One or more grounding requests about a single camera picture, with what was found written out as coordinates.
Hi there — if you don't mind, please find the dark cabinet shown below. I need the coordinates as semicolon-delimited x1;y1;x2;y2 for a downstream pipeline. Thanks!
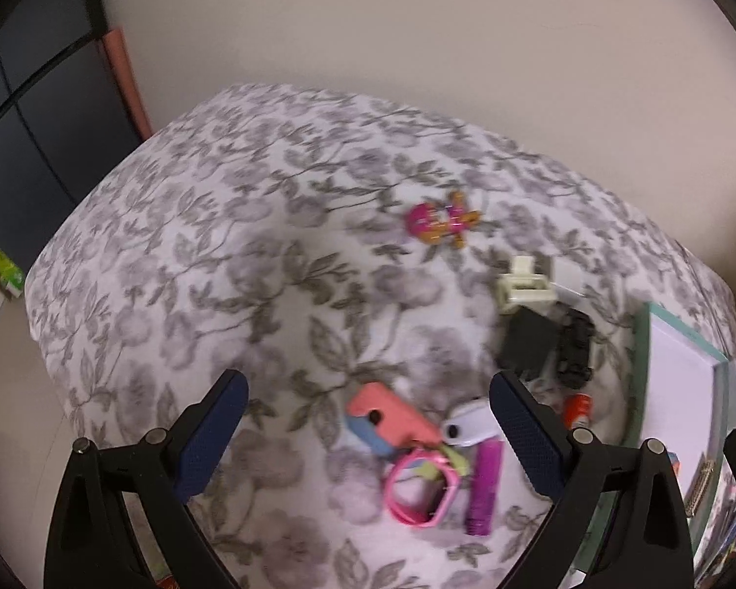
0;0;153;271

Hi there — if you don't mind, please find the cream hair claw clip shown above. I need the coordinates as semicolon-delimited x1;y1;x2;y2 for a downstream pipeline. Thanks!
498;256;556;315

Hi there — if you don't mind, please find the pink and orange toy figure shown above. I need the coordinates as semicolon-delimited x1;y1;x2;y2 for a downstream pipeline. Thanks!
405;190;485;250

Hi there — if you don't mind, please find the salmon pink board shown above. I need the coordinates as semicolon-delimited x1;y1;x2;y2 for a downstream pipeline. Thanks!
100;26;156;140

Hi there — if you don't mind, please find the purple tube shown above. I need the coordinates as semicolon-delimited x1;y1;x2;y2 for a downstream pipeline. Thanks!
464;440;504;536

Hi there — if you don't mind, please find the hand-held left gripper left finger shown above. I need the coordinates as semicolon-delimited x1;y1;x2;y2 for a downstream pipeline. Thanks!
44;369;249;589

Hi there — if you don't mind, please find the beige ridged comb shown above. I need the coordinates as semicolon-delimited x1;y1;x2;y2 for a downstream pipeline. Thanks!
683;451;716;519

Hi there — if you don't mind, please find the black square box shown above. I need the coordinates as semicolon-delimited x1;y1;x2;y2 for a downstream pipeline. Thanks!
497;307;560;381

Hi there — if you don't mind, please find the red and white small tube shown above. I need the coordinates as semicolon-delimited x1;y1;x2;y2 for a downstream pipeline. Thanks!
563;394;591;431

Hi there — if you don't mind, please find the teal-rimmed white tray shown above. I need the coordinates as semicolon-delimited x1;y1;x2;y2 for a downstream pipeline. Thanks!
564;302;736;589

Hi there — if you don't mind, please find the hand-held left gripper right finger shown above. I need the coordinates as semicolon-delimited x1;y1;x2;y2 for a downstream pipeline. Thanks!
489;371;694;589

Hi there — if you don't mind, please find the grey floral bedsheet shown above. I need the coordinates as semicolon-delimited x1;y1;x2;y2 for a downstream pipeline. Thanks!
25;82;736;589

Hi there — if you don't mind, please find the white earbud case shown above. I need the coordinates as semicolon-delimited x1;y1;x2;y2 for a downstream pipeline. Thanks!
440;400;500;448

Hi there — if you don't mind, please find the yellow-green small toy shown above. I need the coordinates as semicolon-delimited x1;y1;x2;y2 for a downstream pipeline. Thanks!
414;445;470;481

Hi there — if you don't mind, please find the blue and orange toy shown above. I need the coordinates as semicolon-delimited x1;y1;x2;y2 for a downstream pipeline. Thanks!
343;415;396;459

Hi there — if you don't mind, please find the coral phone-shaped toy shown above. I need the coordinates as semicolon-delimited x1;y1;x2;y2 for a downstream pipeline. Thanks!
346;382;443;458

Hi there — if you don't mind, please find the pink toy watch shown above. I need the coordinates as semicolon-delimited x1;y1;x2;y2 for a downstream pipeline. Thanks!
384;448;462;529

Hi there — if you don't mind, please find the black toy car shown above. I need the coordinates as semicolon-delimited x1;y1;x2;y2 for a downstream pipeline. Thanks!
553;303;596;389

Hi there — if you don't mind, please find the colourful printed book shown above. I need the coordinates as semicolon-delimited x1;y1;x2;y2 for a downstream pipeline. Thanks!
693;491;736;587

